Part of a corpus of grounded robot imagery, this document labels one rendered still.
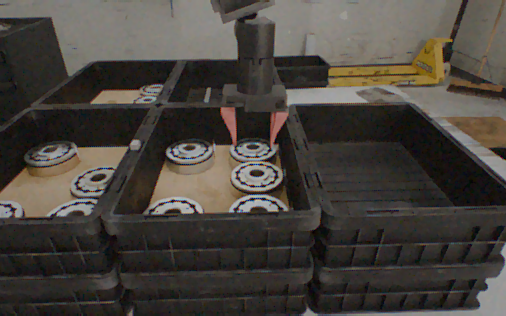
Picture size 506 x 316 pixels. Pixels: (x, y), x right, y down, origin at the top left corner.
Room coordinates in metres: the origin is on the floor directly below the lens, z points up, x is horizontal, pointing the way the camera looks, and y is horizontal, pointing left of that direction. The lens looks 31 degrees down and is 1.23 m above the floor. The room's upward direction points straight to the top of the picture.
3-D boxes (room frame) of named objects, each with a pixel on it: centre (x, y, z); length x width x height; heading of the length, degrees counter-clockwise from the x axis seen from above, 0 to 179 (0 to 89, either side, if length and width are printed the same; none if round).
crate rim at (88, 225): (0.52, 0.36, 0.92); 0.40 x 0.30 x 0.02; 2
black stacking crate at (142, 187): (0.53, 0.06, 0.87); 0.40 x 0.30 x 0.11; 2
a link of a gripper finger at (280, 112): (0.52, -0.02, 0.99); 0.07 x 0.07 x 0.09; 2
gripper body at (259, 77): (0.52, 0.00, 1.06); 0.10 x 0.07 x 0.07; 92
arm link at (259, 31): (0.53, -0.01, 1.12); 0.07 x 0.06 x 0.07; 6
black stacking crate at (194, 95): (0.93, 0.07, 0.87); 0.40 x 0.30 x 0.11; 2
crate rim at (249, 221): (0.53, 0.06, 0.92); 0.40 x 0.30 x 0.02; 2
